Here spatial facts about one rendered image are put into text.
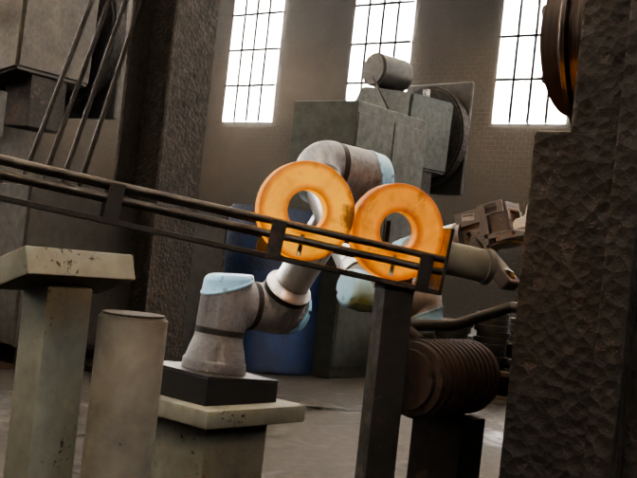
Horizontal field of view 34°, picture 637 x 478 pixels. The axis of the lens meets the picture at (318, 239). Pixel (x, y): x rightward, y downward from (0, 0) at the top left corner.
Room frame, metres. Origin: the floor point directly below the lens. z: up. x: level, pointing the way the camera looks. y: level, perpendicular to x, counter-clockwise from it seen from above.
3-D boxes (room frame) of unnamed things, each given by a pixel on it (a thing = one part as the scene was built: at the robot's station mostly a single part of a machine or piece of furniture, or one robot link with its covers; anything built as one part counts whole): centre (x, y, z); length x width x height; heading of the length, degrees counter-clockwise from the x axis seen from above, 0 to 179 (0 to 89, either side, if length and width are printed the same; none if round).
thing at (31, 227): (5.23, 1.23, 0.43); 1.23 x 0.93 x 0.87; 140
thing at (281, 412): (2.40, 0.21, 0.28); 0.32 x 0.32 x 0.04; 50
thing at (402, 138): (5.90, -0.19, 0.75); 0.70 x 0.48 x 1.50; 142
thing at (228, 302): (2.41, 0.20, 0.53); 0.13 x 0.12 x 0.14; 122
